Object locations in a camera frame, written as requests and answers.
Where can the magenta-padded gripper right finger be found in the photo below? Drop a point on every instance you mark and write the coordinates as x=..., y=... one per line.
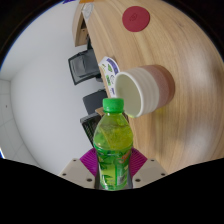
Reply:
x=148, y=171

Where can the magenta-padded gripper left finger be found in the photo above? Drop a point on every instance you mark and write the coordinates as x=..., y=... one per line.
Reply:
x=76, y=171

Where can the green drink bottle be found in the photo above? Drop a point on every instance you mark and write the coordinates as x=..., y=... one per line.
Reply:
x=112, y=146

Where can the white and brown cup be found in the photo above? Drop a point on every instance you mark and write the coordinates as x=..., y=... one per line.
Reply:
x=150, y=88

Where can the black mesh office chair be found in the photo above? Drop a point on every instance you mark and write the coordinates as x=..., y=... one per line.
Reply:
x=83, y=66

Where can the printed paper sheet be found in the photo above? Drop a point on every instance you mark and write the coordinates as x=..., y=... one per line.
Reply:
x=110, y=71

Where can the wooden side desk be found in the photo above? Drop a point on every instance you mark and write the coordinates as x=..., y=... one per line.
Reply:
x=79, y=26

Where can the flat round red coaster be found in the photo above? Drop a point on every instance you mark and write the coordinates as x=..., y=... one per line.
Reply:
x=136, y=18

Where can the clear sheet with round print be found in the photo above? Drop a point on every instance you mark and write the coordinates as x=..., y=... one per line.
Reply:
x=87, y=10

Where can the small orange box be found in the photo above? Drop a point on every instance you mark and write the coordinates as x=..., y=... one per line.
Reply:
x=87, y=1

